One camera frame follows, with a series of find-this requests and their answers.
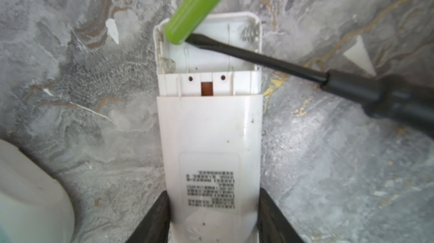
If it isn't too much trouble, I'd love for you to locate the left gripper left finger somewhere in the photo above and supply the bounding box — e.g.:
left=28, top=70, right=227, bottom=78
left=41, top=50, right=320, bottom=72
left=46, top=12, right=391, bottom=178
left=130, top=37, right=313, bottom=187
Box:
left=126, top=191, right=171, bottom=243

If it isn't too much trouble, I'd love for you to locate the white round alarm clock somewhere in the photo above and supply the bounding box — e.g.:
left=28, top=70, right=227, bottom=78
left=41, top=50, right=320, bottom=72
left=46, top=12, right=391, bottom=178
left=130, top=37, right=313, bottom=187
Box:
left=1, top=140, right=75, bottom=243

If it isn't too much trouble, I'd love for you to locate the green AAA battery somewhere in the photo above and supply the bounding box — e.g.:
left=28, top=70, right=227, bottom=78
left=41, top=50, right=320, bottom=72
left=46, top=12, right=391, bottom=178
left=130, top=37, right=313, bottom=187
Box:
left=164, top=0, right=222, bottom=45

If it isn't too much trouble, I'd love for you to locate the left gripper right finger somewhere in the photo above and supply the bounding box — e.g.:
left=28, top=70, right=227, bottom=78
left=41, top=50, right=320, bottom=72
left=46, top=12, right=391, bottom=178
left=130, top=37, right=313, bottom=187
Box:
left=257, top=188, right=304, bottom=243

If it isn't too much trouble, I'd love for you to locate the white remote with yellow sticker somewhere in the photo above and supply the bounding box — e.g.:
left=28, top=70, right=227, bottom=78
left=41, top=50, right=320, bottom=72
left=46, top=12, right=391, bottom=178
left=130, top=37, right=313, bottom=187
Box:
left=153, top=20, right=263, bottom=243

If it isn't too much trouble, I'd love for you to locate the red handled screwdriver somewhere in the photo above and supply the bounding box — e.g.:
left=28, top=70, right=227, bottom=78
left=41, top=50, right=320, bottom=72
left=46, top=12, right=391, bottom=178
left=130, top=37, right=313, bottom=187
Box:
left=186, top=34, right=434, bottom=137

